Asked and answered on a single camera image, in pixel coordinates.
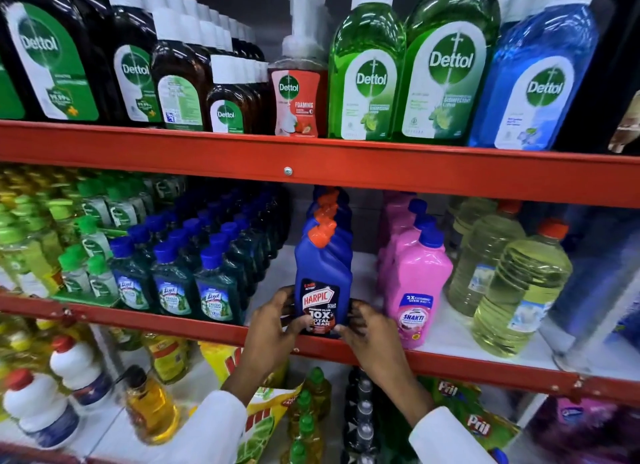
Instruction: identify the foam pump bottle red label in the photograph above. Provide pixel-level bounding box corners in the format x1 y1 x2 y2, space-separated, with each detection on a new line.
268 0 330 138

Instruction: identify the large blue translucent bottle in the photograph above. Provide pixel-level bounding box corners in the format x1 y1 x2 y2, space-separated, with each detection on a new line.
545 206 640 374

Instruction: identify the red middle shelf beam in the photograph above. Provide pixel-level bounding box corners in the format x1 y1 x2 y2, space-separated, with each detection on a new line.
0 293 640 408

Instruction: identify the group of small green-capped bottles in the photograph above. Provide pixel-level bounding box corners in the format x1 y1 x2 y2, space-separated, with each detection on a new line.
280 366 333 464

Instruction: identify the person's left hand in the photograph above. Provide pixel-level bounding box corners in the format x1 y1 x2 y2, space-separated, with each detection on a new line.
244 286 314 378

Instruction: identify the clear yellow bottle orange cap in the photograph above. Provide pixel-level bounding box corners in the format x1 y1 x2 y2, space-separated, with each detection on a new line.
442 196 499 259
471 218 574 358
446 200 527 318

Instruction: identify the group of green-capped cleaner bottles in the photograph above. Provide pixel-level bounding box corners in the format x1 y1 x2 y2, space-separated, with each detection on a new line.
47 175 187 304

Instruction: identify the amber liquid bottle black cap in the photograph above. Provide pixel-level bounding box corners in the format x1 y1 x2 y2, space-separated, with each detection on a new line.
121 365 182 446

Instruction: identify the green dishwash refill pouch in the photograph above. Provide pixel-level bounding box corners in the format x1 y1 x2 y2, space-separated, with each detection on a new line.
418 376 522 452

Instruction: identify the row of brown antiseptic bottles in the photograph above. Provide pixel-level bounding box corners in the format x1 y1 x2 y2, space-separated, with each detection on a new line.
0 0 273 133

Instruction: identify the person's right hand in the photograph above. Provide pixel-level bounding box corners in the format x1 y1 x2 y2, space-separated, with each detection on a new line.
333 299 415 380

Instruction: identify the large green disinfectant bottle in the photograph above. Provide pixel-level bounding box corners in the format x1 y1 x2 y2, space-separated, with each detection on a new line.
392 0 502 145

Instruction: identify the person's left forearm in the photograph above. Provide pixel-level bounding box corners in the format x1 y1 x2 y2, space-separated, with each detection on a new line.
139 360 282 464

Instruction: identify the yellow bottle with yellow label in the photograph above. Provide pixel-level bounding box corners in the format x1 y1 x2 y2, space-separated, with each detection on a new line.
141 333 192 385

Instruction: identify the white bottle red cap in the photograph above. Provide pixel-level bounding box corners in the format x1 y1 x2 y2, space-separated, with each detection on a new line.
2 368 82 450
49 334 115 410

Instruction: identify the yellow dishwash refill pouch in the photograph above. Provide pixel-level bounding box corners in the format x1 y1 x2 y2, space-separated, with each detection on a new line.
198 341 289 390
234 385 304 464

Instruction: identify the group of yellow liquid bottles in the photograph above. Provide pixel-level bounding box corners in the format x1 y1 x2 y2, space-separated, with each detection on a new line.
0 166 66 299

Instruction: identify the small green disinfectant bottle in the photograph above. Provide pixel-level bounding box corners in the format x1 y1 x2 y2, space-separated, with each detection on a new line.
328 0 407 141

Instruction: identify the group of blue-capped dark bottles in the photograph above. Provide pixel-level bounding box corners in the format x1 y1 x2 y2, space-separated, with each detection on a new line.
108 184 292 326

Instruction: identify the red upper shelf beam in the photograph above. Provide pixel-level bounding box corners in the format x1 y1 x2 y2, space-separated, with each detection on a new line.
0 120 640 210

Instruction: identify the blue toilet cleaner bottle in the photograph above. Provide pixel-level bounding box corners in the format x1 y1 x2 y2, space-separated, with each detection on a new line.
307 194 353 234
313 186 351 210
294 223 354 337
302 206 354 259

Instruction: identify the row of black silver-capped bottles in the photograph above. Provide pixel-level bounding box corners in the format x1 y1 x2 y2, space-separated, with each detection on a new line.
342 368 386 464

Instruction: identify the pink cleaner bottle blue cap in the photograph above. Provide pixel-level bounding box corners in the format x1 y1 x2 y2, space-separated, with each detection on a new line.
384 226 454 350
378 194 429 249
376 213 437 295

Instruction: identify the red shelf beam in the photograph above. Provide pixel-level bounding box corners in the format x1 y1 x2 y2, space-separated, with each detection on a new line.
0 120 640 210
0 293 640 408

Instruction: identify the person's right forearm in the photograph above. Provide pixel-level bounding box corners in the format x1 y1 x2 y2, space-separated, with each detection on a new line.
372 363 501 464

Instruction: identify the purple refill pouch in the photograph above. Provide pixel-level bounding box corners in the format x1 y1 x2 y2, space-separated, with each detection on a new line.
527 396 640 464

